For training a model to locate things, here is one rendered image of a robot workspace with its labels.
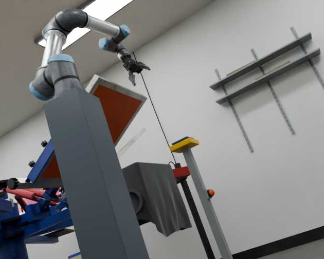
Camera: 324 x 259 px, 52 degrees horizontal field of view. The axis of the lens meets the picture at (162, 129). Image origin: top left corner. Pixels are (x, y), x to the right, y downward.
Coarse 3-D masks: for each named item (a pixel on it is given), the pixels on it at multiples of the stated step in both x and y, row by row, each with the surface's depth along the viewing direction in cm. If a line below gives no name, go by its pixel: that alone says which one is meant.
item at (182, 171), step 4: (176, 168) 331; (180, 168) 333; (184, 168) 336; (176, 172) 329; (180, 172) 331; (184, 172) 333; (188, 172) 336; (176, 176) 326; (180, 176) 329; (184, 176) 335; (176, 180) 343; (180, 180) 352
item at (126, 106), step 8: (128, 96) 227; (120, 104) 227; (128, 104) 233; (136, 104) 241; (112, 112) 225; (120, 112) 232; (128, 112) 239; (112, 120) 231; (120, 120) 238; (128, 120) 245; (112, 128) 237; (120, 128) 244; (112, 136) 242
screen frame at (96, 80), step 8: (96, 80) 195; (104, 80) 200; (88, 88) 197; (96, 88) 199; (112, 88) 210; (120, 88) 216; (128, 88) 228; (136, 96) 235; (144, 96) 244; (136, 112) 247; (120, 136) 251; (48, 160) 207; (40, 176) 210
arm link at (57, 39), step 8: (48, 24) 181; (56, 24) 177; (48, 32) 177; (56, 32) 177; (64, 32) 180; (48, 40) 174; (56, 40) 174; (64, 40) 181; (48, 48) 170; (56, 48) 171; (48, 56) 166; (40, 72) 158; (40, 80) 154; (32, 88) 157; (40, 88) 155; (48, 88) 154; (40, 96) 158; (48, 96) 158
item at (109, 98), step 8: (104, 88) 205; (96, 96) 203; (104, 96) 209; (112, 96) 215; (120, 96) 221; (104, 104) 214; (112, 104) 220; (104, 112) 219; (56, 160) 212; (48, 168) 211; (56, 168) 217; (48, 176) 216; (56, 176) 222
